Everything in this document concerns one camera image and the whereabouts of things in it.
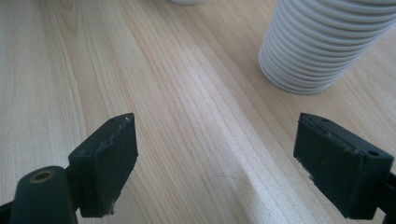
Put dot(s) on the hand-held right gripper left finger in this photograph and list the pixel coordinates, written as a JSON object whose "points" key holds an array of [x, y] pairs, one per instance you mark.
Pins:
{"points": [[104, 174]]}

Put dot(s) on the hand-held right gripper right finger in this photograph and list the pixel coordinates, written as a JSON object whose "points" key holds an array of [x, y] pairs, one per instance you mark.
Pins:
{"points": [[342, 177]]}

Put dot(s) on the ribbed white cup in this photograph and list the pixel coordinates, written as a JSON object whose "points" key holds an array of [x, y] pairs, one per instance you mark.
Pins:
{"points": [[314, 46]]}

